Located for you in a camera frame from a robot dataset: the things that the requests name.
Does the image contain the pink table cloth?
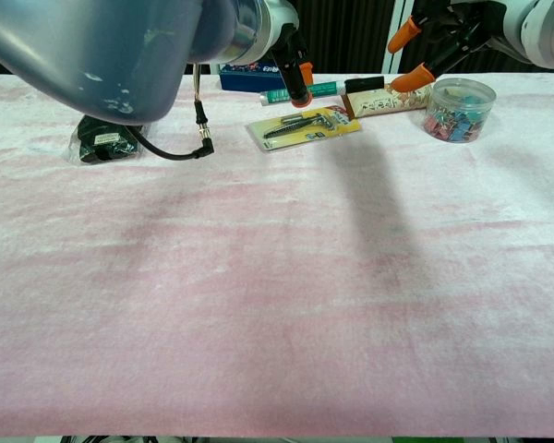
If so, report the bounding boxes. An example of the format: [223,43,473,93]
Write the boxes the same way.
[0,72,554,438]

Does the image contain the green and white marker pen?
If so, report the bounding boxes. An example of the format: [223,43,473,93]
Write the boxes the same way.
[258,80,347,108]

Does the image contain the clear jar of binder clips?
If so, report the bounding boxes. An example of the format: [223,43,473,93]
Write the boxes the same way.
[423,77,498,145]

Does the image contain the right five-finger robot hand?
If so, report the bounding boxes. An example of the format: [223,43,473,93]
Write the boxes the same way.
[387,0,509,93]

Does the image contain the white partition frame post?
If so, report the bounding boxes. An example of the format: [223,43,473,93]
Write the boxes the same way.
[387,0,416,76]

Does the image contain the razor in yellow blister pack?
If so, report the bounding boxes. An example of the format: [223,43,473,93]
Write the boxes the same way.
[245,104,364,155]

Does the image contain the left five-finger robot hand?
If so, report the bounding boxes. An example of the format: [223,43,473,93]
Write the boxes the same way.
[270,20,315,108]

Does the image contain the snack bar in printed wrapper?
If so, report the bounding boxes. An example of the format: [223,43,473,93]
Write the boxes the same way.
[341,83,434,119]

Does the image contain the blue cardboard box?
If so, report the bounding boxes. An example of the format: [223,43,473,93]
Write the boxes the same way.
[219,62,287,92]

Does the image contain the black gloves in plastic bag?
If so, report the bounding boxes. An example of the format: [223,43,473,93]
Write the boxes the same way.
[67,114,143,165]

